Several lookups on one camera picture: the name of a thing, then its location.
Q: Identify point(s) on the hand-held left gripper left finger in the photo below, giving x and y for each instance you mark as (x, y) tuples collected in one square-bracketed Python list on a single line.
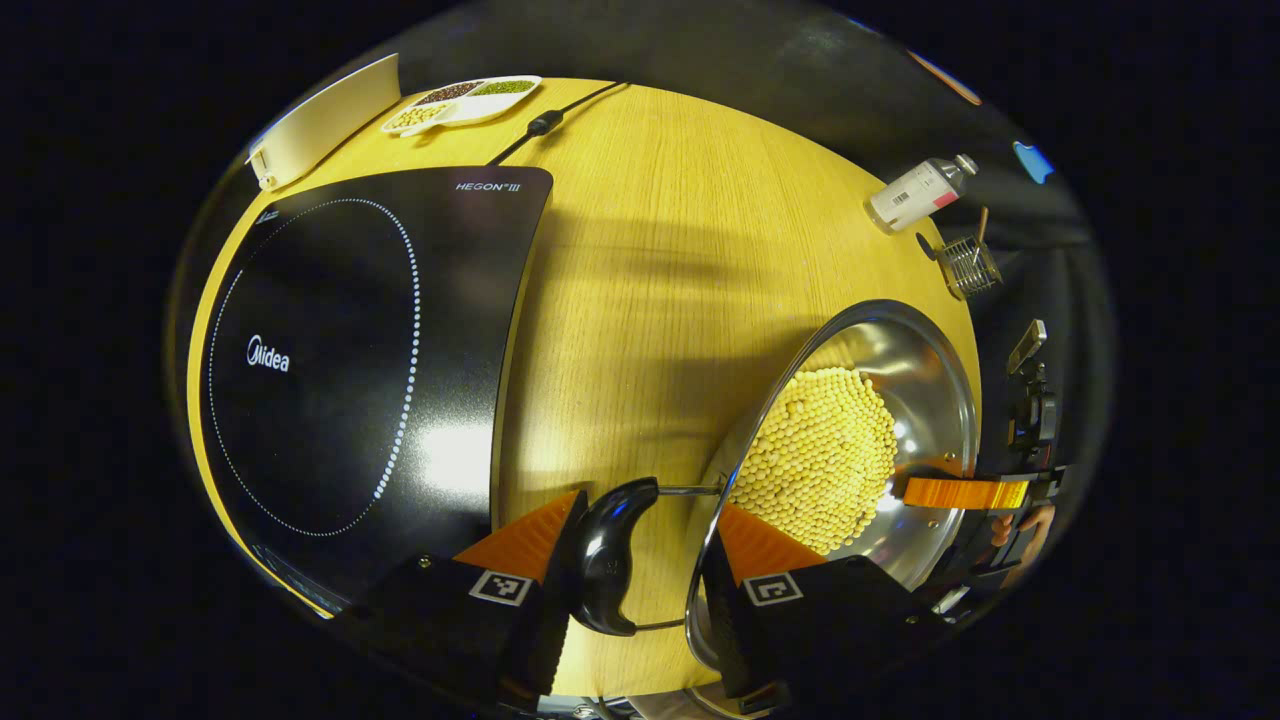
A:
[(548, 640)]

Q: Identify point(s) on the white divided dish with beans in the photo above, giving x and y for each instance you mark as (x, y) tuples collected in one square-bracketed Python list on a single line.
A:
[(470, 103)]

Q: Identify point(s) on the black induction cooktop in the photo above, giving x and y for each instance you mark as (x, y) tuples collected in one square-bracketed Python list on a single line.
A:
[(330, 300)]

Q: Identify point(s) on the white plastic bottle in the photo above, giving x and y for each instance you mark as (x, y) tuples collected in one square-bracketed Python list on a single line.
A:
[(915, 195)]

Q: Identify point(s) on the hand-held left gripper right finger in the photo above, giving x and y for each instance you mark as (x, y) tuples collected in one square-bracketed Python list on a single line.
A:
[(722, 620)]

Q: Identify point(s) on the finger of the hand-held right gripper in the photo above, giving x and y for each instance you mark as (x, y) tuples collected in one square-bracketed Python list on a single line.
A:
[(960, 493)]

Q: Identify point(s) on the white toaster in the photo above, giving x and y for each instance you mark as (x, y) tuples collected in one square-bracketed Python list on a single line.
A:
[(330, 120)]

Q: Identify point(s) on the brown wooden stick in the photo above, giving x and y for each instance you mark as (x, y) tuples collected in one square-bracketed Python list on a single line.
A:
[(982, 225)]

